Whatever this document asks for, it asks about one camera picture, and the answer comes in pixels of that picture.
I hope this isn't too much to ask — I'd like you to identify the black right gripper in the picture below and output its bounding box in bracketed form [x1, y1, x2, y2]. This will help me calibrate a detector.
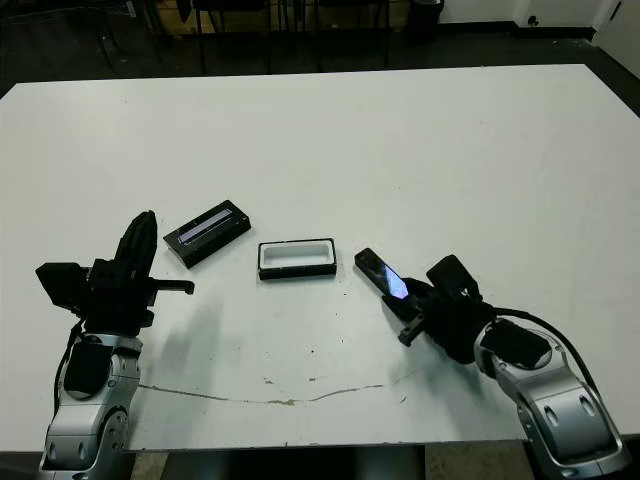
[382, 277, 494, 364]

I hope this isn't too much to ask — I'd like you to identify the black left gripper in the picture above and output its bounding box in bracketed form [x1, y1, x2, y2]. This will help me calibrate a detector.
[83, 210, 196, 335]

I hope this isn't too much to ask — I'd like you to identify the black box lid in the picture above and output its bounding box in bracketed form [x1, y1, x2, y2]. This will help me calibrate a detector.
[163, 199, 253, 271]

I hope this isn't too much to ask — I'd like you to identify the black box base white inlay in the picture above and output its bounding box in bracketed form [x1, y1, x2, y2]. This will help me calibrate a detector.
[257, 237, 339, 282]

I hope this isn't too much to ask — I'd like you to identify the dark robot lower body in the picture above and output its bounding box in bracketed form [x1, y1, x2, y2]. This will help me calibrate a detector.
[224, 444, 426, 480]

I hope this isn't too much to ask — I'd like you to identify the black metal chair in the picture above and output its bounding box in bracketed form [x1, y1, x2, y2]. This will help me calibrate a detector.
[192, 0, 276, 74]

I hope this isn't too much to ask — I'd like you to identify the brown wooden cabinet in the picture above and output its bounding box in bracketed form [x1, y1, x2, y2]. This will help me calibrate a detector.
[154, 0, 281, 36]

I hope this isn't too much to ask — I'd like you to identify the black waste bin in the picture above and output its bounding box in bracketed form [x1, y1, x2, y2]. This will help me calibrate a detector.
[407, 0, 446, 44]

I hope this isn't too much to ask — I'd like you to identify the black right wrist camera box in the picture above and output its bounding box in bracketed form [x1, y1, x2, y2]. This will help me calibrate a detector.
[425, 254, 480, 304]

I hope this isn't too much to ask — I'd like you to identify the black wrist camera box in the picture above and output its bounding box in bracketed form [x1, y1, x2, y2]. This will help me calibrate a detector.
[35, 263, 95, 309]
[425, 254, 480, 304]

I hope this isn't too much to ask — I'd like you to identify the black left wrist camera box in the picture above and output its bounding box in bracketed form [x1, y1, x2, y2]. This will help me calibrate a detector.
[35, 263, 95, 309]

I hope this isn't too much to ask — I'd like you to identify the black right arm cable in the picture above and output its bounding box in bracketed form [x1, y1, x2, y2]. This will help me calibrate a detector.
[492, 307, 601, 401]

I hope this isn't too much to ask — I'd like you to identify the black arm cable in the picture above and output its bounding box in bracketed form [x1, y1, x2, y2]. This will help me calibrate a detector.
[53, 319, 86, 401]
[492, 307, 601, 401]

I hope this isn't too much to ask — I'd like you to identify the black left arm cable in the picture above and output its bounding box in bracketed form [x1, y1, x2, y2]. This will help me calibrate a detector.
[53, 319, 86, 401]

